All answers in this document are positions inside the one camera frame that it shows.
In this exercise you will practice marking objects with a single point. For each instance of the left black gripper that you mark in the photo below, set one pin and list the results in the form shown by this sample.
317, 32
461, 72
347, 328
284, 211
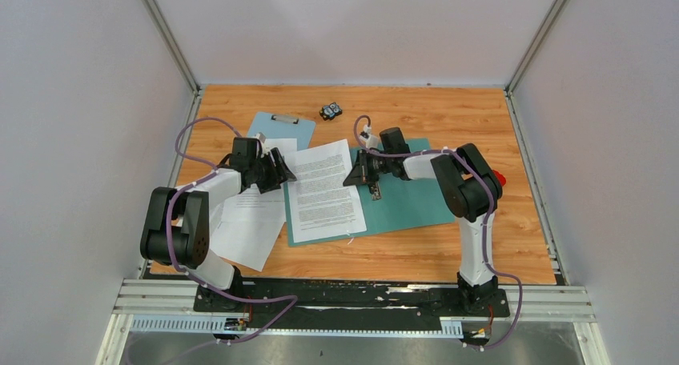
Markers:
279, 174

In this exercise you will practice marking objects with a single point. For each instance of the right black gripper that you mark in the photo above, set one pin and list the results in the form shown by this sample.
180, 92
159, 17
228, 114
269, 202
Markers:
361, 174

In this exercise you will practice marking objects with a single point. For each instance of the green file folder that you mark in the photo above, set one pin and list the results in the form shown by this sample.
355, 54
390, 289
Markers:
403, 204

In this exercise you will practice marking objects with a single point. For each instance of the printed text paper sheet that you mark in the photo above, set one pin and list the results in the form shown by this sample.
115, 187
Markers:
319, 207

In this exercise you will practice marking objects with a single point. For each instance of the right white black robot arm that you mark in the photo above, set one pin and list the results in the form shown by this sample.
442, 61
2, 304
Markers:
469, 186

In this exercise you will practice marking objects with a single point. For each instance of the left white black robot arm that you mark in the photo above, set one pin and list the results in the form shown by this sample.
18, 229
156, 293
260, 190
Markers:
180, 220

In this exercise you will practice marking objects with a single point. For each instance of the upper left paper sheet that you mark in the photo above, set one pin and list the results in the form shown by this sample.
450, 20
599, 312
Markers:
253, 206

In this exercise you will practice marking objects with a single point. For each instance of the light blue clipboard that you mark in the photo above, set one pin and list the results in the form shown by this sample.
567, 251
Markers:
283, 126

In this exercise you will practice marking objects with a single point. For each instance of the lower left paper sheet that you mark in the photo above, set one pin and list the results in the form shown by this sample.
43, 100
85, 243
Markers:
248, 242

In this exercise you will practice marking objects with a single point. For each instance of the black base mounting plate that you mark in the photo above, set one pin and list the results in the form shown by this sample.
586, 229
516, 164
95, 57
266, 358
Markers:
333, 305

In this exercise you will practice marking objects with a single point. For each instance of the small red object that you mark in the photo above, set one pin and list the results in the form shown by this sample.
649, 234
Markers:
500, 177

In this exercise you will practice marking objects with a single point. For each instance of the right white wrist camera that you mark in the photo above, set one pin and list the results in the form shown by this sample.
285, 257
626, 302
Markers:
368, 140

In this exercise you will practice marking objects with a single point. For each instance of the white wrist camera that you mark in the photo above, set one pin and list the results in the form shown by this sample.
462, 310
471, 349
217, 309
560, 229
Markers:
368, 140
261, 138

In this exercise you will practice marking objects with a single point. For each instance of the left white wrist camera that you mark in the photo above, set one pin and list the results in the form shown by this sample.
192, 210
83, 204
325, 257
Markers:
261, 138

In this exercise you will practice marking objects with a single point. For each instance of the aluminium frame rail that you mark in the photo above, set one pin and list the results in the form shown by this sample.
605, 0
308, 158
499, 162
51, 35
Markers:
167, 305

